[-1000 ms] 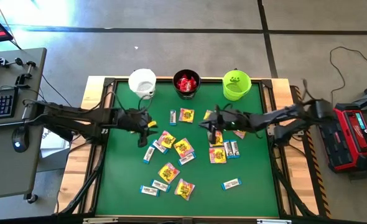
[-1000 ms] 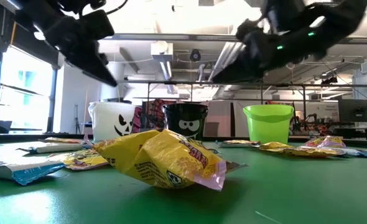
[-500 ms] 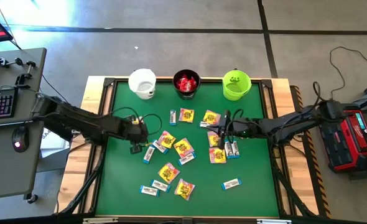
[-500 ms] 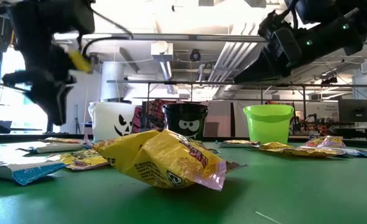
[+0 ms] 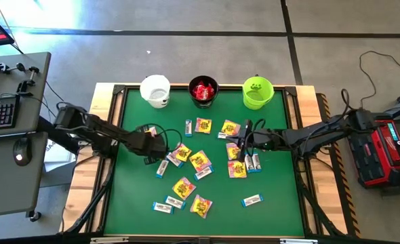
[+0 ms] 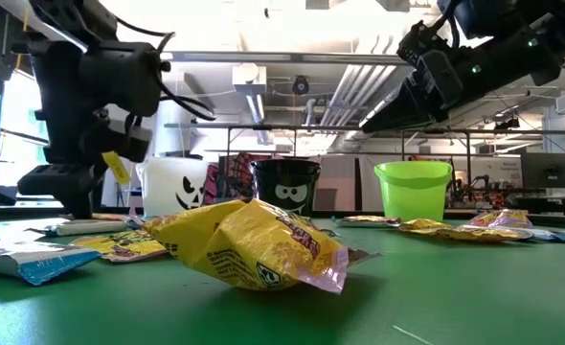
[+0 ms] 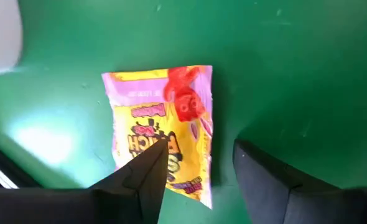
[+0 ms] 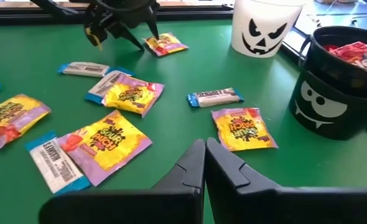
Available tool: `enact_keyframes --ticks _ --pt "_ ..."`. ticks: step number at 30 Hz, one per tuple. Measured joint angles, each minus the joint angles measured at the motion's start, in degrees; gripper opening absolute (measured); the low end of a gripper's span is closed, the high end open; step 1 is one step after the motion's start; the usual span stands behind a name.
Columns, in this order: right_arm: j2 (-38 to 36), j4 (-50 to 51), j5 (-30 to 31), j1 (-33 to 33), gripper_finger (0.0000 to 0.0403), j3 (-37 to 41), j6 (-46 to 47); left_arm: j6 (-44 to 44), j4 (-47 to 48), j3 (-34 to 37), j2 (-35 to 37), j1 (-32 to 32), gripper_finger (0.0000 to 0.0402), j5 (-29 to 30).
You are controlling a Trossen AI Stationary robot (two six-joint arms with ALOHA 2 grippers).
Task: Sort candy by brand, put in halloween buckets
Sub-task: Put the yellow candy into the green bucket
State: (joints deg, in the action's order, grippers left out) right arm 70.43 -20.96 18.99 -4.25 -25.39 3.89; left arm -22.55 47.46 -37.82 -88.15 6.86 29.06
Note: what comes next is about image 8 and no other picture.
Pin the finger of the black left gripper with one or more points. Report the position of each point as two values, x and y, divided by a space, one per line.
154 25
127 35

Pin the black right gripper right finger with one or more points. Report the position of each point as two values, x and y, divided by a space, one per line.
255 205

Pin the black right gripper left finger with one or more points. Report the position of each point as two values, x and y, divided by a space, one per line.
171 205

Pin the yellow Sour Patch candy packet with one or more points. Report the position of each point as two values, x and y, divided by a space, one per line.
244 129
133 95
165 44
104 146
12 119

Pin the red Skittles candy packet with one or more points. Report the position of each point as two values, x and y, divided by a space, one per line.
356 56
329 47

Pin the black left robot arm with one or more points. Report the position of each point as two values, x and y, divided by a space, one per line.
62 7

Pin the white jack-o-lantern bucket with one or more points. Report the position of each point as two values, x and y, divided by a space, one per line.
261 28

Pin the black monster face bucket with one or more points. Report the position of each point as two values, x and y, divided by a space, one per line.
336 102

